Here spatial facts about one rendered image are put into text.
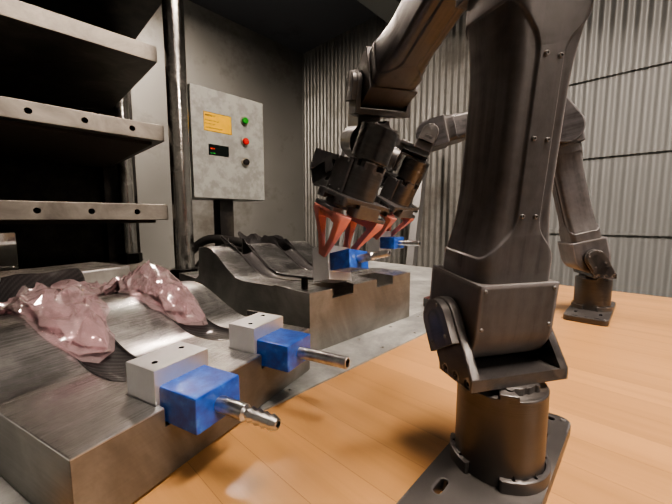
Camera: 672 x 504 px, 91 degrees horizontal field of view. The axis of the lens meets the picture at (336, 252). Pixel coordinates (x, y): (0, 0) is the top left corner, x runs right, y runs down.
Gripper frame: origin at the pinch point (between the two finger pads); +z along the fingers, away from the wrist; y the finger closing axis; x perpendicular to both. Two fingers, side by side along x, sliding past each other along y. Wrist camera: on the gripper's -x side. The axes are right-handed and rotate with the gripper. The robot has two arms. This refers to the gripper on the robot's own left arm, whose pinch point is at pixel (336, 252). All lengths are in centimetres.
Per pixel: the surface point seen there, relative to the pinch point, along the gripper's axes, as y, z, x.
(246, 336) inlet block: 18.4, 6.8, 9.8
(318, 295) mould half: 4.6, 5.4, 4.1
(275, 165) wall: -154, 10, -277
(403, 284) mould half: -17.3, 4.1, 3.2
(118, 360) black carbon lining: 28.2, 12.3, 4.1
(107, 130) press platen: 20, 0, -84
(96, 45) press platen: 24, -21, -95
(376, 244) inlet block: -26.0, 1.8, -13.2
